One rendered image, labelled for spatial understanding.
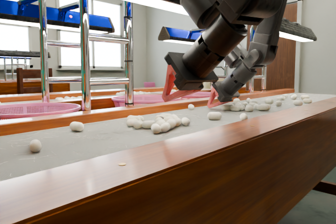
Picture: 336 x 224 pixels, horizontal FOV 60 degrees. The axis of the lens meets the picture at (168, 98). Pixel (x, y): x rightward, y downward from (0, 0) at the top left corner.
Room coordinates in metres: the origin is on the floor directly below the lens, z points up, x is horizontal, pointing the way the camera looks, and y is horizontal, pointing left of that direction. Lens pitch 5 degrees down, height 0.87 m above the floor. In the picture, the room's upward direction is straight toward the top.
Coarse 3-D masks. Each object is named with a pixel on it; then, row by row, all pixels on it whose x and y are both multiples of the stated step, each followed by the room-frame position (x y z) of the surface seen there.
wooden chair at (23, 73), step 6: (18, 72) 2.78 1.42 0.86; (24, 72) 2.84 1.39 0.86; (30, 72) 2.91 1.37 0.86; (36, 72) 2.98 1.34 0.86; (48, 72) 3.13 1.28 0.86; (18, 78) 2.78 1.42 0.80; (18, 84) 2.78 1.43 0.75; (18, 90) 2.78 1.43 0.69; (24, 90) 2.83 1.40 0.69; (30, 90) 2.90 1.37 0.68; (36, 90) 2.97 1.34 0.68
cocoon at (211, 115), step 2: (210, 112) 0.76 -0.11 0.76; (212, 112) 0.76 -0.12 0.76; (214, 112) 0.76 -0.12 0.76; (216, 112) 0.76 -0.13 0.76; (218, 112) 0.76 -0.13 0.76; (208, 114) 0.76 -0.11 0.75; (210, 114) 0.76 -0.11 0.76; (212, 114) 0.76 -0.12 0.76; (214, 114) 0.76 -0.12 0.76; (216, 114) 0.76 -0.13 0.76; (218, 114) 0.76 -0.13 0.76; (220, 114) 0.76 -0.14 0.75; (208, 116) 0.76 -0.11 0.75; (210, 116) 0.76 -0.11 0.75; (212, 116) 0.76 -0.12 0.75; (214, 116) 0.76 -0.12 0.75; (216, 116) 0.76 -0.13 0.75; (218, 116) 0.76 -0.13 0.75; (220, 116) 0.76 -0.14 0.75; (208, 118) 0.76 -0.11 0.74; (210, 118) 0.76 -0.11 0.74; (212, 118) 0.76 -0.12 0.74; (214, 118) 0.76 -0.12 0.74; (216, 118) 0.76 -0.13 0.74; (218, 118) 0.76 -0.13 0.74
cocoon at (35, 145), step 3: (30, 141) 0.46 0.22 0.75; (33, 141) 0.45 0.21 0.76; (36, 141) 0.45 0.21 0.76; (39, 141) 0.46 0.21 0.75; (30, 144) 0.45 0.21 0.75; (33, 144) 0.45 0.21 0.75; (36, 144) 0.45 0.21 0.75; (39, 144) 0.45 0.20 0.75; (30, 147) 0.45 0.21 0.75; (33, 147) 0.44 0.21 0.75; (36, 147) 0.45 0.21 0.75; (39, 147) 0.45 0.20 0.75; (33, 150) 0.45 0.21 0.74; (36, 150) 0.45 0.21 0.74
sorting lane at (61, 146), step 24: (288, 96) 1.50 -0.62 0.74; (312, 96) 1.50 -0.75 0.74; (120, 120) 0.75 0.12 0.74; (144, 120) 0.75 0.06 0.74; (192, 120) 0.75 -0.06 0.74; (216, 120) 0.75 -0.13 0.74; (240, 120) 0.75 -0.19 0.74; (0, 144) 0.50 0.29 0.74; (24, 144) 0.50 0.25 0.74; (48, 144) 0.50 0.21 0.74; (72, 144) 0.50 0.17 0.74; (96, 144) 0.50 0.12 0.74; (120, 144) 0.50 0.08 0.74; (144, 144) 0.50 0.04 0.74; (0, 168) 0.37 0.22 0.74; (24, 168) 0.37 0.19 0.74; (48, 168) 0.37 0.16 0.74
